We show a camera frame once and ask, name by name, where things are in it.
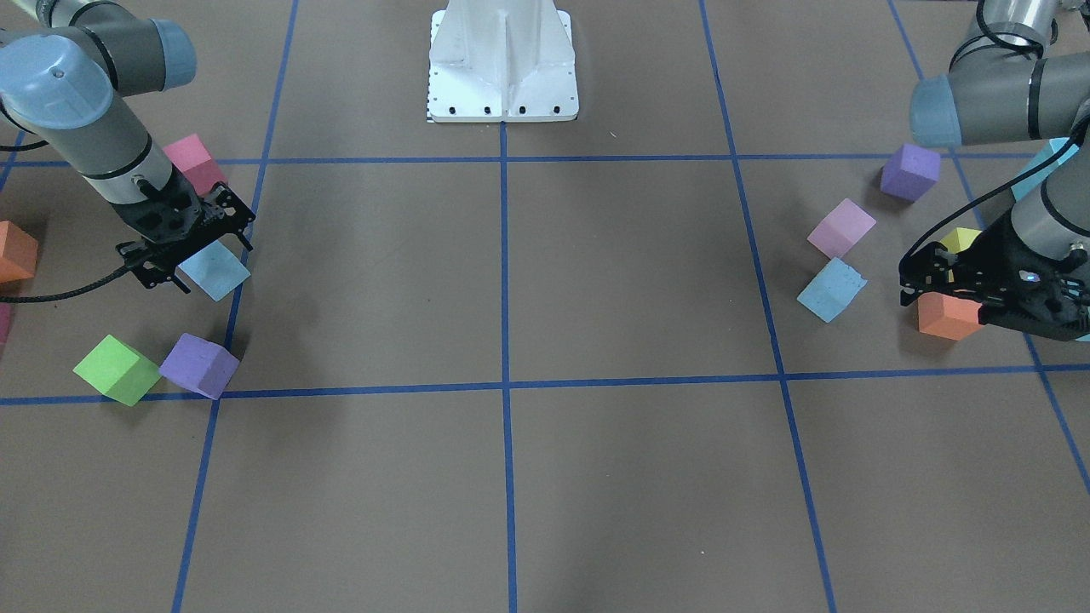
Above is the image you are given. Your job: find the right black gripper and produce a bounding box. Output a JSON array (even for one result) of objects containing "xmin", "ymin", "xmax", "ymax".
[{"xmin": 132, "ymin": 175, "xmax": 223, "ymax": 256}]

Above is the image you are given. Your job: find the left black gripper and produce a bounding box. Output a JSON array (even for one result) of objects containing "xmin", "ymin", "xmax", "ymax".
[{"xmin": 978, "ymin": 255, "xmax": 1087, "ymax": 341}]

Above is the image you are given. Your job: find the light blue block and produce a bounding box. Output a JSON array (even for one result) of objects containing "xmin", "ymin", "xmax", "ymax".
[
  {"xmin": 797, "ymin": 259, "xmax": 868, "ymax": 323},
  {"xmin": 179, "ymin": 241, "xmax": 250, "ymax": 301}
]

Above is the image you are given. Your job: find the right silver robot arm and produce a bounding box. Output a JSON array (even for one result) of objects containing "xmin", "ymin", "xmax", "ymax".
[{"xmin": 1, "ymin": 1, "xmax": 228, "ymax": 259}]

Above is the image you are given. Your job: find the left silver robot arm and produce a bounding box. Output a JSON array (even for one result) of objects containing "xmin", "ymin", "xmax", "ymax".
[{"xmin": 898, "ymin": 1, "xmax": 1089, "ymax": 341}]

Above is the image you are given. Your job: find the magenta foam block by arm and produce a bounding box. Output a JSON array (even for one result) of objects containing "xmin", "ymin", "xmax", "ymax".
[{"xmin": 164, "ymin": 135, "xmax": 228, "ymax": 197}]

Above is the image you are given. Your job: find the yellow foam block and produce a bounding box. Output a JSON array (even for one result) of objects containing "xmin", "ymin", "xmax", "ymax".
[{"xmin": 932, "ymin": 226, "xmax": 984, "ymax": 288}]

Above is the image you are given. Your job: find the orange foam block far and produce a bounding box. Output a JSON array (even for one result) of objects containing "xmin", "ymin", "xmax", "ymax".
[{"xmin": 915, "ymin": 292, "xmax": 984, "ymax": 341}]

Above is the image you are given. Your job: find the purple block near green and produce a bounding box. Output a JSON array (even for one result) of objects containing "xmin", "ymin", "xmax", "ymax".
[{"xmin": 159, "ymin": 333, "xmax": 240, "ymax": 400}]

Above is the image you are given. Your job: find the teal plastic bin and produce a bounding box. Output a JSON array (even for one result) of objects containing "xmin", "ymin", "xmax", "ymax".
[{"xmin": 1012, "ymin": 137, "xmax": 1080, "ymax": 202}]

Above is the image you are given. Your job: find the orange foam block near tray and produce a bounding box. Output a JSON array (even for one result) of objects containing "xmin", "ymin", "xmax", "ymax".
[{"xmin": 0, "ymin": 221, "xmax": 39, "ymax": 284}]

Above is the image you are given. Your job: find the green foam block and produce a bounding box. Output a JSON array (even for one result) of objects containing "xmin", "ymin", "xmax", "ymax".
[{"xmin": 72, "ymin": 335, "xmax": 161, "ymax": 407}]

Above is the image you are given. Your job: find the dark purple block far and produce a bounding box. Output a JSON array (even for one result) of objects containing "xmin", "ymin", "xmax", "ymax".
[{"xmin": 879, "ymin": 143, "xmax": 942, "ymax": 202}]

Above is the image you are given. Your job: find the magenta foam block near tray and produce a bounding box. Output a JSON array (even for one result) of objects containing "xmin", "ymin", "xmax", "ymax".
[{"xmin": 0, "ymin": 303, "xmax": 14, "ymax": 346}]

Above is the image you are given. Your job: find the light pink foam block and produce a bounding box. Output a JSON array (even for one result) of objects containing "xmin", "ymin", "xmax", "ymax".
[{"xmin": 807, "ymin": 199, "xmax": 876, "ymax": 259}]

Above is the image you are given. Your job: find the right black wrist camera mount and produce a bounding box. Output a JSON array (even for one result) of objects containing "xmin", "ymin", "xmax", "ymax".
[{"xmin": 116, "ymin": 181, "xmax": 255, "ymax": 295}]

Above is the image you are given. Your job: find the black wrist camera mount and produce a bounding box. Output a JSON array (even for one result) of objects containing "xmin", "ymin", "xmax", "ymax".
[
  {"xmin": 898, "ymin": 224, "xmax": 1017, "ymax": 307},
  {"xmin": 116, "ymin": 181, "xmax": 255, "ymax": 295}
]

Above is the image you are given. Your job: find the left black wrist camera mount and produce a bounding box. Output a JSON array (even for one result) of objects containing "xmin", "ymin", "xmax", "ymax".
[{"xmin": 898, "ymin": 224, "xmax": 1017, "ymax": 307}]

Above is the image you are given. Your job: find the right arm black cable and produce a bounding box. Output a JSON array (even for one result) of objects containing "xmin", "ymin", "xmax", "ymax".
[{"xmin": 0, "ymin": 264, "xmax": 137, "ymax": 307}]

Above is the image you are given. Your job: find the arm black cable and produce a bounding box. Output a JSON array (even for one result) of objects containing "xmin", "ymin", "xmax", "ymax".
[
  {"xmin": 0, "ymin": 264, "xmax": 137, "ymax": 307},
  {"xmin": 899, "ymin": 111, "xmax": 1090, "ymax": 273}
]

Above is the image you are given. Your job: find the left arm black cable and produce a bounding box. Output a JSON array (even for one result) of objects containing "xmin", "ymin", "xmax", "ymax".
[{"xmin": 899, "ymin": 111, "xmax": 1090, "ymax": 273}]

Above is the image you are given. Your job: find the white pedestal column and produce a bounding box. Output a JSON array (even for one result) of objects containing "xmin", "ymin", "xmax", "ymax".
[{"xmin": 426, "ymin": 1, "xmax": 580, "ymax": 123}]

